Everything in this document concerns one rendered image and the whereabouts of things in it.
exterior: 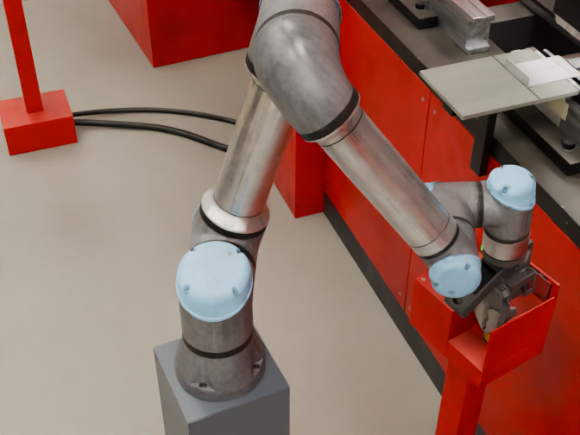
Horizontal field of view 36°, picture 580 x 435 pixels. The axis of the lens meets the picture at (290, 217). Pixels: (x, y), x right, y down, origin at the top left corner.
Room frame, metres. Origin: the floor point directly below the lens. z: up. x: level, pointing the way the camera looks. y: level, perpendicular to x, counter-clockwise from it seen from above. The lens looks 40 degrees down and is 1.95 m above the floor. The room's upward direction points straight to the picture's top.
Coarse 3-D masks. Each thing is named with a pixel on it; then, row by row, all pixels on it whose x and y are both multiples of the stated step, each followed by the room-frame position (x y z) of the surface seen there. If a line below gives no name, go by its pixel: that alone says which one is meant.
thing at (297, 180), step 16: (480, 0) 2.54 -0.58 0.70; (496, 0) 2.56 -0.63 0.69; (512, 0) 2.58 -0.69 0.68; (288, 144) 2.38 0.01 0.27; (304, 144) 2.34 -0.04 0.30; (288, 160) 2.38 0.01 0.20; (304, 160) 2.34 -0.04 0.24; (320, 160) 2.36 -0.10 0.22; (288, 176) 2.38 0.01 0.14; (304, 176) 2.34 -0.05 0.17; (320, 176) 2.36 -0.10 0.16; (288, 192) 2.38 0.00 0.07; (304, 192) 2.34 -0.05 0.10; (320, 192) 2.36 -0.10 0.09; (304, 208) 2.34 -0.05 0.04; (320, 208) 2.36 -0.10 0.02
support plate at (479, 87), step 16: (464, 64) 1.63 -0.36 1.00; (480, 64) 1.63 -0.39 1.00; (496, 64) 1.63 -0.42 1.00; (432, 80) 1.57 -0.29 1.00; (448, 80) 1.57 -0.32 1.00; (464, 80) 1.57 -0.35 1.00; (480, 80) 1.57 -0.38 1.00; (496, 80) 1.57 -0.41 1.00; (512, 80) 1.57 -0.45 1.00; (560, 80) 1.57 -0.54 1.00; (448, 96) 1.51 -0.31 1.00; (464, 96) 1.51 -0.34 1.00; (480, 96) 1.51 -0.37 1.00; (496, 96) 1.51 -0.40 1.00; (512, 96) 1.51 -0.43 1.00; (528, 96) 1.51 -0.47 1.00; (544, 96) 1.51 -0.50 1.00; (560, 96) 1.52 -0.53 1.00; (464, 112) 1.45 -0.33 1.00; (480, 112) 1.45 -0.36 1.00; (496, 112) 1.46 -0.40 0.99
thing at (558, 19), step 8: (560, 0) 1.65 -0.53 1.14; (568, 0) 1.63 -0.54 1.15; (576, 0) 1.61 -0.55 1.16; (560, 8) 1.65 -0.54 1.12; (568, 8) 1.62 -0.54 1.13; (576, 8) 1.60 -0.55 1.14; (560, 16) 1.64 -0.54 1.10; (568, 16) 1.62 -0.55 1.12; (576, 16) 1.60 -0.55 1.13; (560, 24) 1.65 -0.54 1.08; (568, 24) 1.63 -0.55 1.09; (576, 24) 1.59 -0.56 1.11; (576, 32) 1.60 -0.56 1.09
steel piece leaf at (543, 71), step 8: (512, 64) 1.60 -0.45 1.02; (520, 64) 1.63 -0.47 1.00; (528, 64) 1.63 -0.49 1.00; (536, 64) 1.63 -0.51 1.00; (544, 64) 1.63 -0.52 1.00; (552, 64) 1.63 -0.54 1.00; (512, 72) 1.60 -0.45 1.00; (520, 72) 1.57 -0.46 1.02; (528, 72) 1.60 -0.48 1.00; (536, 72) 1.60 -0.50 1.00; (544, 72) 1.60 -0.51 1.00; (552, 72) 1.60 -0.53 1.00; (560, 72) 1.60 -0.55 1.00; (568, 72) 1.60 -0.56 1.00; (520, 80) 1.57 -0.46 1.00; (528, 80) 1.54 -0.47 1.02; (536, 80) 1.57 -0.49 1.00; (544, 80) 1.57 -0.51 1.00; (552, 80) 1.57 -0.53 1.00
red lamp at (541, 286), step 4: (536, 276) 1.18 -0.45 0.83; (540, 276) 1.17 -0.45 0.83; (532, 280) 1.19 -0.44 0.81; (536, 280) 1.18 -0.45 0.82; (540, 280) 1.17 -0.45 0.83; (544, 280) 1.17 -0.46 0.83; (536, 284) 1.18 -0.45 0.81; (540, 284) 1.17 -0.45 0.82; (544, 284) 1.16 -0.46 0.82; (548, 284) 1.16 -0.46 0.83; (536, 288) 1.18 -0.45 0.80; (540, 288) 1.17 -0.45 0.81; (544, 288) 1.16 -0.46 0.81; (548, 288) 1.16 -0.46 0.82; (536, 292) 1.17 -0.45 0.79; (540, 292) 1.17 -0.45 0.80; (544, 292) 1.16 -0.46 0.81; (540, 296) 1.17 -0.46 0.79; (544, 296) 1.16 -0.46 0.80
